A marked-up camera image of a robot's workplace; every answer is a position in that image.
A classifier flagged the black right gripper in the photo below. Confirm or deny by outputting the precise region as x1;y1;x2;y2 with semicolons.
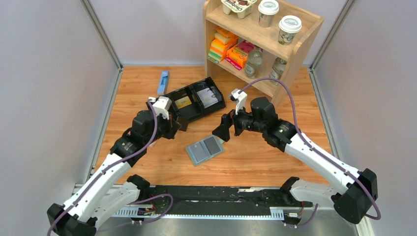
211;100;265;142

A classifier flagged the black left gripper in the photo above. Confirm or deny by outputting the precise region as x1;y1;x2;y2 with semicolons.
144;110;181;146

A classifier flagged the dark grey VIP card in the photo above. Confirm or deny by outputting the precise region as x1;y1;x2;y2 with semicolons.
177;117;189;132

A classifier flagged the teal leather card holder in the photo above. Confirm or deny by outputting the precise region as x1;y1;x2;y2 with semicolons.
185;135;225;166

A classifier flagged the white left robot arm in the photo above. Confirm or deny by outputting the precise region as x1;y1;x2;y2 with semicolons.
47;105;181;236

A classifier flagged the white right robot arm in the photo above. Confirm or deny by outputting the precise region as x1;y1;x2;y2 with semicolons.
212;97;378;224

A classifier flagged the gold card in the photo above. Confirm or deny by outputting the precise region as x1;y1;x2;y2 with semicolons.
175;96;192;109

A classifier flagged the silver VIP card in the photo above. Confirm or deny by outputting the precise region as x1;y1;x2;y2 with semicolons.
197;88;219;108

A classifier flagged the black three-compartment tray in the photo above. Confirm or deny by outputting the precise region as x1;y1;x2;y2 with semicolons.
164;77;226;123

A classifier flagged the blue rectangular box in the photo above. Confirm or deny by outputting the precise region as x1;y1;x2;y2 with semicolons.
157;70;169;96

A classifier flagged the orange snack box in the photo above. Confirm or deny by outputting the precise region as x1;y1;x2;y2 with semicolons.
225;40;255;70

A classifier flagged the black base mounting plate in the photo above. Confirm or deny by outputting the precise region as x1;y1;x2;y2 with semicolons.
127;175;313;216

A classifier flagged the glass bottle right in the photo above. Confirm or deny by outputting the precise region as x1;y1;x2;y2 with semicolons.
269;57;287;80

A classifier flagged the glass bottle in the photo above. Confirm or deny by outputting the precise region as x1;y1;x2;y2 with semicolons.
269;57;287;80
244;46;263;79

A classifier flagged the glass bottle left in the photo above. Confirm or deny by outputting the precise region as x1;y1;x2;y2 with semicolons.
244;46;263;79

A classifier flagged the wooden shelf unit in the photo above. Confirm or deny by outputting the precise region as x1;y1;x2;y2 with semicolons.
202;0;325;122

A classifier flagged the stacked colourful sponges pack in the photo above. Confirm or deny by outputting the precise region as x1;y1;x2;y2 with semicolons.
207;27;239;63

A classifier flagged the paper coffee cup right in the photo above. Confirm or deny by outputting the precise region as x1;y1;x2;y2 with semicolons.
278;15;302;45

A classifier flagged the paper coffee cup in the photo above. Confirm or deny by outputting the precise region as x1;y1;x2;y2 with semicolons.
278;15;302;45
258;0;279;28

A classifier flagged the chocolate pudding cup pack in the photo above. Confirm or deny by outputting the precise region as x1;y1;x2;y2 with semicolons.
221;0;257;19

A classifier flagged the paper coffee cup left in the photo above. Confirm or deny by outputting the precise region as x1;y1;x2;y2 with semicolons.
258;0;279;28

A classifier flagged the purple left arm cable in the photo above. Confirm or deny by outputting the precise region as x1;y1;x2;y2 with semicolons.
46;99;175;236

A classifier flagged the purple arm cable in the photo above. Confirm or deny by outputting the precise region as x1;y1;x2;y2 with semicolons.
46;99;175;236
236;77;382;228

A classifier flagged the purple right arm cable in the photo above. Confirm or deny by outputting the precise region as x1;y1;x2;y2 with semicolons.
236;77;382;228

